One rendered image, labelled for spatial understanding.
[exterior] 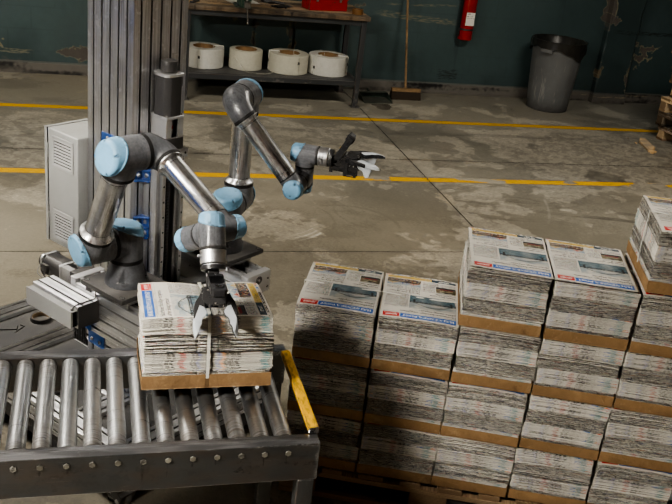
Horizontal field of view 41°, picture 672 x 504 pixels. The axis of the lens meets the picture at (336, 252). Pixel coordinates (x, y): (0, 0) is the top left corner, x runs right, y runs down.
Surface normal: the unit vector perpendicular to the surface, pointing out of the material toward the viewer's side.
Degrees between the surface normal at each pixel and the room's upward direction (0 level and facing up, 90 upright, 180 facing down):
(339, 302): 0
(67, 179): 90
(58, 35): 90
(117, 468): 90
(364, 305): 1
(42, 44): 90
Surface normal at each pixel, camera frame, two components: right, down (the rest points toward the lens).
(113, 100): -0.62, 0.26
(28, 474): 0.24, 0.41
